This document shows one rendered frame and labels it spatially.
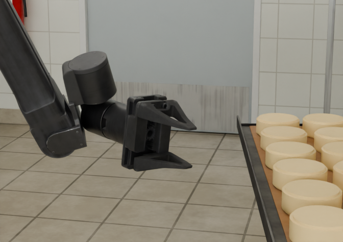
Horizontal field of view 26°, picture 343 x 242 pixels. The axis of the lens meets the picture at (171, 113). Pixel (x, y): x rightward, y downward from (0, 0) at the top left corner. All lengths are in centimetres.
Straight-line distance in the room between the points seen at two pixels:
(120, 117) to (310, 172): 44
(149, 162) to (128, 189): 255
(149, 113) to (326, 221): 48
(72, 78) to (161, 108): 14
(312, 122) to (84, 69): 35
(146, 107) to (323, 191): 42
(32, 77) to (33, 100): 3
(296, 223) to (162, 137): 52
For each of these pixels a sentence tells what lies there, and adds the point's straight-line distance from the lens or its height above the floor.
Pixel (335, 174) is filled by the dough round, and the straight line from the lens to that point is 70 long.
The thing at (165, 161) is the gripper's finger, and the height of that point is 88.
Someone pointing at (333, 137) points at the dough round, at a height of 97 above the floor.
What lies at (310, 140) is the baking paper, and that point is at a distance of 86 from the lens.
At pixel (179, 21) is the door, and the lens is 446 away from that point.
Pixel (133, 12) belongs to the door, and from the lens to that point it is 452.
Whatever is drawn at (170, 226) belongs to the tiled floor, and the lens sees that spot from 313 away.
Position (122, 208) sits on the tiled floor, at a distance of 333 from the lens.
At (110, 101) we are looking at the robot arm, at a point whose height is 94.
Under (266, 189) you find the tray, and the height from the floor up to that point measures 95.
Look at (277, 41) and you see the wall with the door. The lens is 436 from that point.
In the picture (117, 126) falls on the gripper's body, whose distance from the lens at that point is 106.
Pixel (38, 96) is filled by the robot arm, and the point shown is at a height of 96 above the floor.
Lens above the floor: 118
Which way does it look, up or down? 13 degrees down
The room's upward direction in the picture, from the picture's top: straight up
